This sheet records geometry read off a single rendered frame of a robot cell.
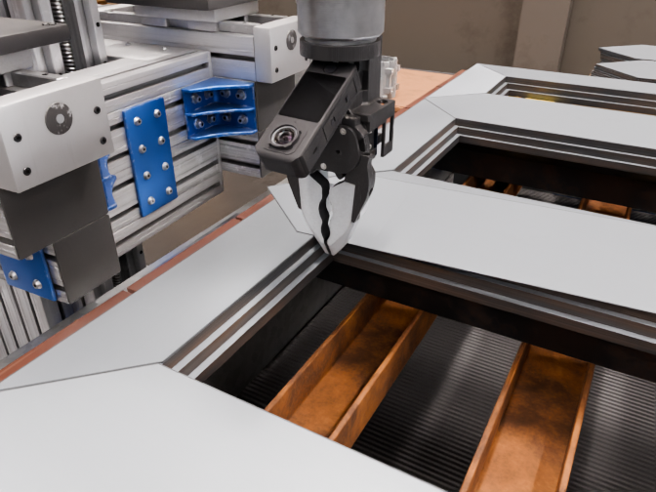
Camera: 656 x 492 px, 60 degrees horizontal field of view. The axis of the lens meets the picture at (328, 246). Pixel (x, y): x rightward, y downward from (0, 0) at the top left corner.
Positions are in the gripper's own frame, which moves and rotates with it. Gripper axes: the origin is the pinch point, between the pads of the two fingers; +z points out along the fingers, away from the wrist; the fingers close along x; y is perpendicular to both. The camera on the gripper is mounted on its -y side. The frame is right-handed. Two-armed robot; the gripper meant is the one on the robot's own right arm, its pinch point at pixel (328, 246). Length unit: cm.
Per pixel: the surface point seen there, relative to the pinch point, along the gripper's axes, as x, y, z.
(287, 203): 9.7, 7.5, 0.6
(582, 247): -22.7, 13.8, 0.7
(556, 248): -20.5, 12.3, 0.7
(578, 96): -12, 83, 3
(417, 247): -7.7, 5.4, 0.7
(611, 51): -14, 123, 1
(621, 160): -24, 49, 3
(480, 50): 92, 400, 58
